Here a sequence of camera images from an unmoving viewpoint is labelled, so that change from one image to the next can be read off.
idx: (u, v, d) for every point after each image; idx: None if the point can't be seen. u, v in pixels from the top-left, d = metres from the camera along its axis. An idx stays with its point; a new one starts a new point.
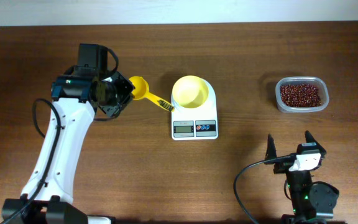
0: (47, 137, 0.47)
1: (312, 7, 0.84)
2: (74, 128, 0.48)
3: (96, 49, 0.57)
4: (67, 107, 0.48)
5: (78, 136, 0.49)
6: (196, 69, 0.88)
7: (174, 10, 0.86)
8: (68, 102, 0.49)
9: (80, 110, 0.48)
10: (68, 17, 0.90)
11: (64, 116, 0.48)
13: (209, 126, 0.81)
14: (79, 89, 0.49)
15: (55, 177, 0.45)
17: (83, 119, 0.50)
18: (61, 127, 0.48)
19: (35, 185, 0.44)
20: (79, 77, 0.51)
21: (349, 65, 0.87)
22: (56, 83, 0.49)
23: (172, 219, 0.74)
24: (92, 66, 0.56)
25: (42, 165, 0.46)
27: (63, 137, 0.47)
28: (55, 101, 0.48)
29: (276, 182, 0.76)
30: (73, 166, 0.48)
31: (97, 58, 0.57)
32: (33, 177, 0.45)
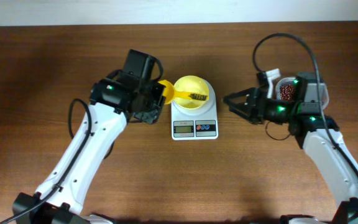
0: (74, 140, 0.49)
1: (313, 7, 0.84)
2: (101, 137, 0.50)
3: (143, 59, 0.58)
4: (101, 115, 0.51)
5: (102, 146, 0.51)
6: (196, 69, 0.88)
7: (174, 10, 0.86)
8: (104, 109, 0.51)
9: (114, 119, 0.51)
10: (68, 16, 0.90)
11: (96, 122, 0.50)
13: (209, 126, 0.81)
14: (118, 98, 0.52)
15: (70, 183, 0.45)
17: (112, 129, 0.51)
18: (91, 132, 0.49)
19: (50, 187, 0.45)
20: (120, 86, 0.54)
21: (350, 65, 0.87)
22: (97, 86, 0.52)
23: (172, 219, 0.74)
24: (135, 76, 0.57)
25: (63, 168, 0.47)
27: (89, 144, 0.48)
28: (92, 104, 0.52)
29: (276, 182, 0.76)
30: (90, 175, 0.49)
31: (142, 68, 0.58)
32: (51, 178, 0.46)
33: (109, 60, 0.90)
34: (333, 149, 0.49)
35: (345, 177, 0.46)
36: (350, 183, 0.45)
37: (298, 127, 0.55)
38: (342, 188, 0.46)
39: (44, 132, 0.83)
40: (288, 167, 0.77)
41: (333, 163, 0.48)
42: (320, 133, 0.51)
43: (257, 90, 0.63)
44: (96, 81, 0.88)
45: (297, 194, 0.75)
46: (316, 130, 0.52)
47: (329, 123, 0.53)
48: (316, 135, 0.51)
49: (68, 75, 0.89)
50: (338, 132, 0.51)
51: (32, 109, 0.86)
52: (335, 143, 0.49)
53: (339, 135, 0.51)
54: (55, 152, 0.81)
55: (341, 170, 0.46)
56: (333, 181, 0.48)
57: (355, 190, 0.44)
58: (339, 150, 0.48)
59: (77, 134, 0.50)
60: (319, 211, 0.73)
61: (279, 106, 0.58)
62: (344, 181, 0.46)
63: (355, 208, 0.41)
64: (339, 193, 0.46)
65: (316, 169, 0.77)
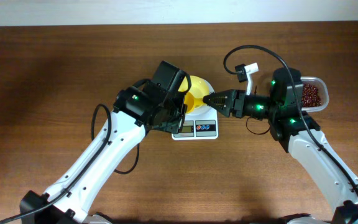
0: (91, 146, 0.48)
1: (312, 7, 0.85)
2: (117, 147, 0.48)
3: (174, 71, 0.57)
4: (122, 125, 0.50)
5: (117, 157, 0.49)
6: (196, 69, 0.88)
7: (174, 10, 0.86)
8: (125, 119, 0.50)
9: (133, 131, 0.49)
10: (68, 16, 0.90)
11: (115, 131, 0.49)
13: (209, 126, 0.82)
14: (141, 109, 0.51)
15: (78, 190, 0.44)
17: (130, 140, 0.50)
18: (108, 141, 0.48)
19: (59, 191, 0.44)
20: (146, 98, 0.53)
21: (349, 65, 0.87)
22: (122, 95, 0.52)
23: (171, 219, 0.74)
24: (163, 88, 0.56)
25: (74, 173, 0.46)
27: (104, 152, 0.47)
28: (115, 112, 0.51)
29: (276, 182, 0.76)
30: (100, 183, 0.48)
31: (171, 80, 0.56)
32: (61, 181, 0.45)
33: (110, 59, 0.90)
34: (317, 150, 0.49)
35: (335, 178, 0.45)
36: (341, 185, 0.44)
37: (280, 131, 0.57)
38: (334, 191, 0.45)
39: (44, 131, 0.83)
40: (288, 167, 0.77)
41: (321, 167, 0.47)
42: (303, 136, 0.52)
43: (234, 93, 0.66)
44: (96, 81, 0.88)
45: (297, 194, 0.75)
46: (298, 134, 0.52)
47: (309, 123, 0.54)
48: (299, 139, 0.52)
49: (68, 74, 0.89)
50: (320, 132, 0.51)
51: (32, 109, 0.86)
52: (319, 145, 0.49)
53: (322, 135, 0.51)
54: (55, 152, 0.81)
55: (330, 172, 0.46)
56: (325, 186, 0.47)
57: (347, 191, 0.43)
58: (324, 152, 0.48)
59: (96, 139, 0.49)
60: (319, 211, 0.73)
61: (257, 104, 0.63)
62: (335, 184, 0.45)
63: (350, 213, 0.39)
64: (332, 198, 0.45)
65: None
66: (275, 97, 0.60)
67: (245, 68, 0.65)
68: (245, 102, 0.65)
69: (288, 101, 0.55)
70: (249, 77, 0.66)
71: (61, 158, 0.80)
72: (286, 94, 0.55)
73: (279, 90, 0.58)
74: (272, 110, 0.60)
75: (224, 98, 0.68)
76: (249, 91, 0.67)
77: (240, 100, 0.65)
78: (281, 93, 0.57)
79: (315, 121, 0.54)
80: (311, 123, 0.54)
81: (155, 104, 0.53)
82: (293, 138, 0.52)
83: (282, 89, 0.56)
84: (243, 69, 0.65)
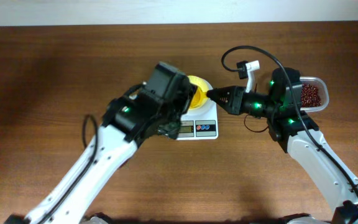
0: (76, 165, 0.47)
1: (312, 7, 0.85)
2: (104, 167, 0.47)
3: (170, 77, 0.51)
4: (108, 142, 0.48)
5: (105, 175, 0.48)
6: (196, 69, 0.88)
7: (174, 10, 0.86)
8: (112, 134, 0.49)
9: (122, 149, 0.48)
10: (68, 16, 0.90)
11: (102, 149, 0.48)
13: (209, 126, 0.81)
14: (132, 122, 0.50)
15: (61, 214, 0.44)
17: (119, 158, 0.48)
18: (94, 160, 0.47)
19: (41, 214, 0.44)
20: (137, 110, 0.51)
21: (349, 65, 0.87)
22: (112, 107, 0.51)
23: (171, 219, 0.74)
24: (157, 96, 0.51)
25: (58, 195, 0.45)
27: (89, 173, 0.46)
28: (102, 126, 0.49)
29: (276, 182, 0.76)
30: (89, 201, 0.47)
31: (167, 88, 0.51)
32: (45, 203, 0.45)
33: (110, 59, 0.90)
34: (317, 150, 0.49)
35: (335, 179, 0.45)
36: (340, 185, 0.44)
37: (279, 132, 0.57)
38: (333, 191, 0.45)
39: (44, 132, 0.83)
40: (288, 167, 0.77)
41: (319, 166, 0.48)
42: (302, 136, 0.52)
43: (236, 89, 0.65)
44: (96, 81, 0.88)
45: (297, 194, 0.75)
46: (297, 134, 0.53)
47: (307, 124, 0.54)
48: (297, 139, 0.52)
49: (68, 74, 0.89)
50: (319, 132, 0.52)
51: (31, 109, 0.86)
52: (317, 145, 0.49)
53: (321, 135, 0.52)
54: (55, 152, 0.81)
55: (330, 173, 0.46)
56: (324, 186, 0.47)
57: (346, 191, 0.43)
58: (323, 152, 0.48)
59: (81, 158, 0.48)
60: (319, 211, 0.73)
61: (256, 102, 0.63)
62: (335, 184, 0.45)
63: (350, 213, 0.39)
64: (331, 199, 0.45)
65: None
66: (273, 96, 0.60)
67: (245, 65, 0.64)
68: (243, 99, 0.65)
69: (287, 101, 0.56)
70: (250, 74, 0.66)
71: (61, 158, 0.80)
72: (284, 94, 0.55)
73: (277, 89, 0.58)
74: (271, 109, 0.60)
75: (226, 93, 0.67)
76: (249, 88, 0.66)
77: (237, 97, 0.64)
78: (279, 93, 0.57)
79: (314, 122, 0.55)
80: (307, 123, 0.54)
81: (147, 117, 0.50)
82: (293, 138, 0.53)
83: (281, 89, 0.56)
84: (243, 66, 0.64)
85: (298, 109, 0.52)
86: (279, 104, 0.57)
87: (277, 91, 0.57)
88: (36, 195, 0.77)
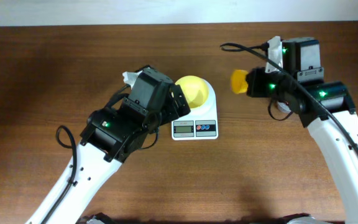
0: (56, 186, 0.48)
1: (312, 7, 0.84)
2: (84, 187, 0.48)
3: (154, 86, 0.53)
4: (88, 162, 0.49)
5: (87, 195, 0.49)
6: (196, 69, 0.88)
7: (174, 10, 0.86)
8: (93, 152, 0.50)
9: (102, 168, 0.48)
10: (67, 15, 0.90)
11: (81, 169, 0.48)
13: (209, 126, 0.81)
14: (112, 136, 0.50)
15: None
17: (99, 177, 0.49)
18: (73, 182, 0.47)
19: None
20: (119, 122, 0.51)
21: (349, 65, 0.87)
22: (91, 121, 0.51)
23: (171, 219, 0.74)
24: (140, 106, 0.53)
25: (39, 217, 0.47)
27: (69, 195, 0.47)
28: (82, 144, 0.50)
29: (276, 182, 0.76)
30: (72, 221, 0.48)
31: (151, 96, 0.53)
32: None
33: (110, 59, 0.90)
34: (348, 149, 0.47)
35: None
36: None
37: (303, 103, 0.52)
38: (357, 206, 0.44)
39: (44, 132, 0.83)
40: (288, 167, 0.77)
41: (347, 172, 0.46)
42: (332, 126, 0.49)
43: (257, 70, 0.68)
44: (96, 81, 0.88)
45: (297, 194, 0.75)
46: (327, 119, 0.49)
47: (340, 92, 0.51)
48: (328, 127, 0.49)
49: (68, 74, 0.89)
50: (354, 117, 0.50)
51: (32, 109, 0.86)
52: (352, 142, 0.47)
53: (357, 126, 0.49)
54: (55, 152, 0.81)
55: None
56: (346, 195, 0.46)
57: None
58: (355, 152, 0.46)
59: (60, 179, 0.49)
60: (319, 211, 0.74)
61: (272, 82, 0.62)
62: None
63: None
64: (353, 211, 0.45)
65: (316, 170, 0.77)
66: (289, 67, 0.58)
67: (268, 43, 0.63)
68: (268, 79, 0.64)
69: (305, 66, 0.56)
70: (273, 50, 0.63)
71: (61, 158, 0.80)
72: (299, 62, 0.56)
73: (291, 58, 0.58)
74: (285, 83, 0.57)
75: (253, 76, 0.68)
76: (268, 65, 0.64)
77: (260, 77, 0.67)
78: (296, 60, 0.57)
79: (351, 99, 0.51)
80: (337, 89, 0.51)
81: (128, 131, 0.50)
82: (321, 123, 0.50)
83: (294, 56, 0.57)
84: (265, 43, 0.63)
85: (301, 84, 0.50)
86: (298, 71, 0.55)
87: (293, 60, 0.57)
88: (35, 195, 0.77)
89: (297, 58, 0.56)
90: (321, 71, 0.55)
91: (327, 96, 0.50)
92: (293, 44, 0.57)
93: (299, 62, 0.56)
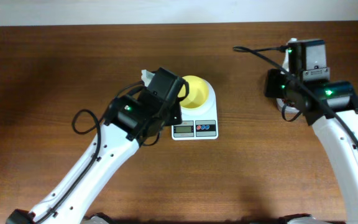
0: (79, 163, 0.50)
1: (313, 7, 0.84)
2: (107, 164, 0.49)
3: (173, 79, 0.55)
4: (112, 140, 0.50)
5: (107, 173, 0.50)
6: (196, 69, 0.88)
7: (174, 10, 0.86)
8: (117, 132, 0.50)
9: (124, 147, 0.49)
10: (67, 16, 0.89)
11: (105, 146, 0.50)
13: (209, 126, 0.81)
14: (133, 121, 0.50)
15: (66, 209, 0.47)
17: (121, 155, 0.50)
18: (97, 158, 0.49)
19: (46, 210, 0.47)
20: (140, 107, 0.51)
21: (349, 65, 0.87)
22: (112, 105, 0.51)
23: (171, 219, 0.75)
24: (160, 97, 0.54)
25: (61, 190, 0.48)
27: (92, 169, 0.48)
28: (106, 124, 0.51)
29: (276, 182, 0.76)
30: (91, 196, 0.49)
31: (169, 89, 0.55)
32: (49, 198, 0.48)
33: (110, 59, 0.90)
34: (353, 148, 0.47)
35: None
36: None
37: (309, 102, 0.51)
38: None
39: (44, 132, 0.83)
40: (288, 167, 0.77)
41: (350, 170, 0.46)
42: (337, 124, 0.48)
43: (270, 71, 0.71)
44: (96, 81, 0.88)
45: (296, 194, 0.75)
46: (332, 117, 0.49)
47: (347, 91, 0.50)
48: (333, 126, 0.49)
49: (68, 75, 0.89)
50: None
51: (31, 109, 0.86)
52: (356, 141, 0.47)
53: None
54: (55, 152, 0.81)
55: None
56: (348, 195, 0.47)
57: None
58: None
59: (84, 156, 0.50)
60: (319, 211, 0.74)
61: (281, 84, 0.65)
62: None
63: None
64: (354, 211, 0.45)
65: (317, 170, 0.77)
66: (293, 67, 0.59)
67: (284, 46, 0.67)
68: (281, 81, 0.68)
69: (311, 66, 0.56)
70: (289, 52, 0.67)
71: (61, 158, 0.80)
72: (305, 62, 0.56)
73: (296, 58, 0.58)
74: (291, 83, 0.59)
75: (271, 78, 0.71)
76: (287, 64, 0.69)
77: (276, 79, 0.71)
78: (301, 60, 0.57)
79: (357, 99, 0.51)
80: (344, 88, 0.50)
81: (147, 117, 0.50)
82: (327, 121, 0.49)
83: (299, 57, 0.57)
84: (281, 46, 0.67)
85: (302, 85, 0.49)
86: (304, 71, 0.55)
87: (298, 60, 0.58)
88: (36, 195, 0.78)
89: (302, 58, 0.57)
90: (327, 71, 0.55)
91: (334, 94, 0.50)
92: (299, 43, 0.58)
93: (304, 61, 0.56)
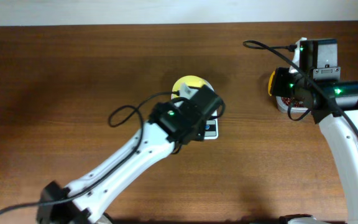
0: (120, 151, 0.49)
1: (313, 7, 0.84)
2: (144, 159, 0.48)
3: (212, 96, 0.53)
4: (153, 137, 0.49)
5: (142, 167, 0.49)
6: (196, 69, 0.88)
7: (174, 10, 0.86)
8: (157, 132, 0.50)
9: (163, 147, 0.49)
10: (67, 15, 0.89)
11: (145, 142, 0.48)
13: (209, 126, 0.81)
14: (174, 126, 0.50)
15: (100, 191, 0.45)
17: (157, 155, 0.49)
18: (137, 150, 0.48)
19: (82, 188, 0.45)
20: (183, 115, 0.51)
21: (349, 65, 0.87)
22: (158, 108, 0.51)
23: (171, 219, 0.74)
24: (199, 109, 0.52)
25: (99, 172, 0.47)
27: (131, 160, 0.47)
28: (149, 123, 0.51)
29: (276, 182, 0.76)
30: (124, 185, 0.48)
31: (209, 104, 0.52)
32: (86, 178, 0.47)
33: (110, 59, 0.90)
34: None
35: None
36: None
37: (317, 99, 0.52)
38: None
39: (45, 131, 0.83)
40: (288, 167, 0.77)
41: (354, 169, 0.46)
42: (344, 122, 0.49)
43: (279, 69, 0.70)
44: (96, 81, 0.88)
45: (296, 194, 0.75)
46: (339, 116, 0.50)
47: (355, 90, 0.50)
48: (340, 124, 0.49)
49: (68, 74, 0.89)
50: None
51: (32, 109, 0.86)
52: None
53: None
54: (55, 152, 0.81)
55: None
56: (350, 193, 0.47)
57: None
58: None
59: (124, 147, 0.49)
60: (319, 211, 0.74)
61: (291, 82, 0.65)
62: None
63: None
64: (355, 210, 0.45)
65: (316, 170, 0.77)
66: (304, 65, 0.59)
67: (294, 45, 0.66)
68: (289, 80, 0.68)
69: (322, 65, 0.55)
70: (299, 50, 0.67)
71: (62, 158, 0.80)
72: (316, 60, 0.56)
73: (307, 56, 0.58)
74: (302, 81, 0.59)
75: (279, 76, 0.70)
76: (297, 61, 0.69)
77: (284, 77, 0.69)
78: (312, 58, 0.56)
79: None
80: (353, 88, 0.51)
81: (189, 123, 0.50)
82: (334, 119, 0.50)
83: (311, 55, 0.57)
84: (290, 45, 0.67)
85: (312, 83, 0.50)
86: (314, 69, 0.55)
87: (310, 58, 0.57)
88: None
89: (314, 55, 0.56)
90: (339, 70, 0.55)
91: (342, 93, 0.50)
92: (311, 41, 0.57)
93: (315, 59, 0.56)
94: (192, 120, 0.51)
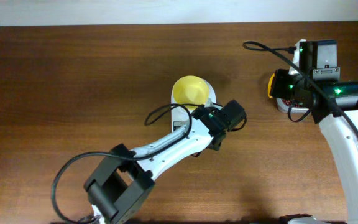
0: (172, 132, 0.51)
1: (313, 7, 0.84)
2: (191, 145, 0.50)
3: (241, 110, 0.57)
4: (199, 129, 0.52)
5: (187, 153, 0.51)
6: (196, 69, 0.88)
7: (174, 10, 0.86)
8: (201, 126, 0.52)
9: (206, 139, 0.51)
10: (67, 15, 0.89)
11: (192, 131, 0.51)
13: None
14: (214, 125, 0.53)
15: (159, 160, 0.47)
17: (201, 145, 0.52)
18: (187, 135, 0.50)
19: (145, 154, 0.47)
20: (218, 117, 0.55)
21: (349, 65, 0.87)
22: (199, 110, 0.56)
23: (171, 219, 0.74)
24: (228, 118, 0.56)
25: (158, 145, 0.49)
27: (182, 142, 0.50)
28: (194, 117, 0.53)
29: (276, 182, 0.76)
30: (173, 163, 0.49)
31: (237, 116, 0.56)
32: (147, 147, 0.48)
33: (110, 59, 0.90)
34: None
35: None
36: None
37: (317, 99, 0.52)
38: None
39: (45, 131, 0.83)
40: (288, 166, 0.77)
41: (355, 169, 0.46)
42: (344, 122, 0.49)
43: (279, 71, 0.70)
44: (96, 81, 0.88)
45: (296, 194, 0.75)
46: (339, 116, 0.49)
47: (355, 90, 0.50)
48: (339, 124, 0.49)
49: (68, 74, 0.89)
50: None
51: (32, 109, 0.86)
52: None
53: None
54: (55, 152, 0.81)
55: None
56: (350, 193, 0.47)
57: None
58: None
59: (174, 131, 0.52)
60: (319, 211, 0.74)
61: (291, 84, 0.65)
62: None
63: None
64: (355, 210, 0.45)
65: (316, 170, 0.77)
66: (304, 66, 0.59)
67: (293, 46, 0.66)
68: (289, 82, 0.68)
69: (321, 65, 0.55)
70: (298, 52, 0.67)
71: (62, 158, 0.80)
72: (316, 60, 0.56)
73: (306, 56, 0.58)
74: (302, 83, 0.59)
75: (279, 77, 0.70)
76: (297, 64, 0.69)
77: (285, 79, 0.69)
78: (312, 59, 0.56)
79: None
80: (353, 88, 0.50)
81: (222, 126, 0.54)
82: (334, 118, 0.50)
83: (311, 56, 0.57)
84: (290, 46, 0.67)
85: (312, 82, 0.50)
86: (314, 70, 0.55)
87: (309, 58, 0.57)
88: (36, 195, 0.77)
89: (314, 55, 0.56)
90: (338, 70, 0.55)
91: (342, 93, 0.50)
92: (311, 42, 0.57)
93: (315, 60, 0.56)
94: (223, 125, 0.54)
